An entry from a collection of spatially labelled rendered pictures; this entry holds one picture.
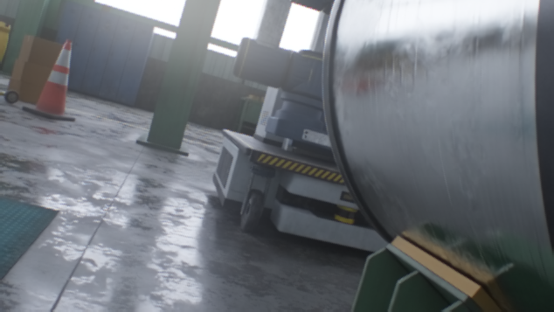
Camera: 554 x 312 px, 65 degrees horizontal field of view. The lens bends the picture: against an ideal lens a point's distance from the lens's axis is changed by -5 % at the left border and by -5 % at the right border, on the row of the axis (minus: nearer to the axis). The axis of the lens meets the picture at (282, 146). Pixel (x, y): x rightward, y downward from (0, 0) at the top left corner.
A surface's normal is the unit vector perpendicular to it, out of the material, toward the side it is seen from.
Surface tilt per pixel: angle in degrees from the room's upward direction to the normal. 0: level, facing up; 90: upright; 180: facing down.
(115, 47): 90
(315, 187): 90
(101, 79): 90
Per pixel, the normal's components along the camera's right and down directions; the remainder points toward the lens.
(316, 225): 0.22, 0.10
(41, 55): 0.73, 0.23
